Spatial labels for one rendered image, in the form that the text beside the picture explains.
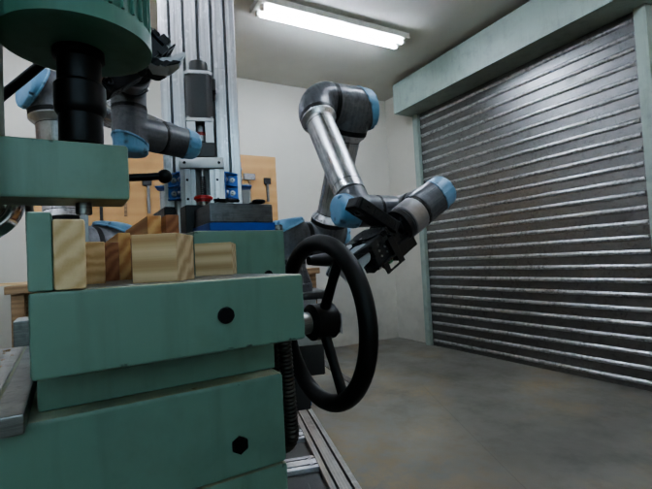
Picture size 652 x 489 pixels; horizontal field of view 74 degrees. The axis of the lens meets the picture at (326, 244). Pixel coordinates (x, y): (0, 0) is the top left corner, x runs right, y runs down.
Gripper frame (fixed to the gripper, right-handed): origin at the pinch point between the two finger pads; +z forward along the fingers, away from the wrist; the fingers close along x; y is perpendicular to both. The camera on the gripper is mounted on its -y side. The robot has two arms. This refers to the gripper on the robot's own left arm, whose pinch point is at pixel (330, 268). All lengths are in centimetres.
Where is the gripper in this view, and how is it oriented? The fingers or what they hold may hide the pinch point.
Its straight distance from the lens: 81.1
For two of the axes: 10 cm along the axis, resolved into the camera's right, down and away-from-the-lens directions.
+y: 4.7, 8.5, 2.5
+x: -5.2, 0.4, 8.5
